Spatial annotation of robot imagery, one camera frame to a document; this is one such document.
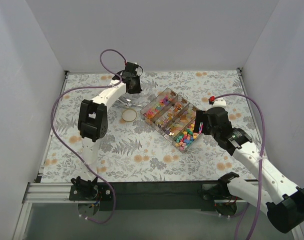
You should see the clear divided candy box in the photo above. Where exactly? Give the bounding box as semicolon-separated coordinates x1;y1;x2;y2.
140;88;202;153

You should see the silver metal scoop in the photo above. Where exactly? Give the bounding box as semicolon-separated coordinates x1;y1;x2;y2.
117;96;143;108

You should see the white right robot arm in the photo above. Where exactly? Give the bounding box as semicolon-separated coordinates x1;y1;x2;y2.
194;107;304;234

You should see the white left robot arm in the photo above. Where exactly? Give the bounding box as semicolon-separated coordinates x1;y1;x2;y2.
72;62;142;200

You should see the round wooden jar lid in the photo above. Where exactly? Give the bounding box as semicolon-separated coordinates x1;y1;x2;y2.
122;108;137;122

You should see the floral patterned table mat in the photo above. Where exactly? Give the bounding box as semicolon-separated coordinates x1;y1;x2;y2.
40;70;261;183

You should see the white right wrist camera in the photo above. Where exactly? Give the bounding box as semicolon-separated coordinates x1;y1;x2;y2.
208;96;226;109

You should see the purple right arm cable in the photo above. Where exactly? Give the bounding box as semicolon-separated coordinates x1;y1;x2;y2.
213;93;265;240

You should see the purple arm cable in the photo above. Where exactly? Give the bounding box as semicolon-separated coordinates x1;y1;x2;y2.
50;48;129;224
213;93;265;240

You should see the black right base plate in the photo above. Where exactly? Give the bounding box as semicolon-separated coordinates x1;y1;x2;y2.
201;184;238;200

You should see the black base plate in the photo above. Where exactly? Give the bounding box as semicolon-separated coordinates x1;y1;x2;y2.
69;184;113;201
201;184;238;200

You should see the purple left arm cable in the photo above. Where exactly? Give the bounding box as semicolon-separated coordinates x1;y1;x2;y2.
50;48;129;224

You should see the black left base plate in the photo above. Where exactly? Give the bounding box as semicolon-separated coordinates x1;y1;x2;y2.
69;184;113;201

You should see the aluminium frame rail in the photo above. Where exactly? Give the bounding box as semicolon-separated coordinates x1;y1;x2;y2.
13;182;304;240

